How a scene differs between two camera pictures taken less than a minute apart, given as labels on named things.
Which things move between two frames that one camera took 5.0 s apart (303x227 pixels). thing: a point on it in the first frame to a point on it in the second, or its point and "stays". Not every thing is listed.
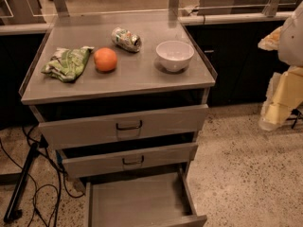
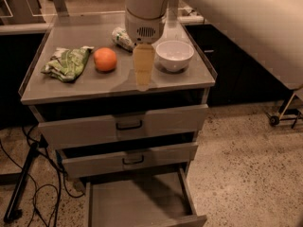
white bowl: [174, 55] stays
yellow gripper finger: [284, 94] to [145, 31]
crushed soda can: [126, 40] stays
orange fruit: [105, 59] stays
